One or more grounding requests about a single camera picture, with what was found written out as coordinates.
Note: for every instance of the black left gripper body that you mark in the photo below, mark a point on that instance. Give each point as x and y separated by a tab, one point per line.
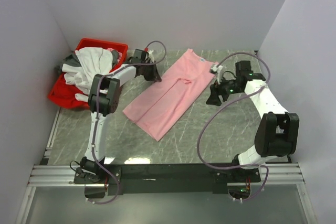
148	72

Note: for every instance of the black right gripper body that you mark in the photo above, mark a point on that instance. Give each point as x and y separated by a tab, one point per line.
225	88

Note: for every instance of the pink t-shirt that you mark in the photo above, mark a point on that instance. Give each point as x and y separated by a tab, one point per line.
161	105

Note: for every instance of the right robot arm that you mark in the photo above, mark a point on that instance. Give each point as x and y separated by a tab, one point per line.
277	133

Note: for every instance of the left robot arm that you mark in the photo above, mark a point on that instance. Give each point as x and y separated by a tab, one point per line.
104	100

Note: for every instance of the white t-shirt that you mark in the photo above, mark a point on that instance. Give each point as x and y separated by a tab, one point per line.
84	64

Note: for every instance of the red plastic bin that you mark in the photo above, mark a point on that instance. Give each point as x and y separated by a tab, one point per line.
105	44

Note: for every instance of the grey t-shirt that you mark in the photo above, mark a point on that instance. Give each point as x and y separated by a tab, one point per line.
73	61

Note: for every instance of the black base beam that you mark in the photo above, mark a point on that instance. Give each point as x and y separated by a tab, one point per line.
162	178

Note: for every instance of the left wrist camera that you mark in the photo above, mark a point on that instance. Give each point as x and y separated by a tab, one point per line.
149	52

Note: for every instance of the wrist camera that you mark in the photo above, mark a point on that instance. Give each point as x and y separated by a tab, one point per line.
149	52
218	71

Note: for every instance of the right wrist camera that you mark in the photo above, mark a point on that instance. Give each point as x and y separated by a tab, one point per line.
218	71

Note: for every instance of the aluminium rail frame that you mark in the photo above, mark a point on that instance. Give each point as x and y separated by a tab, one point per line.
62	175

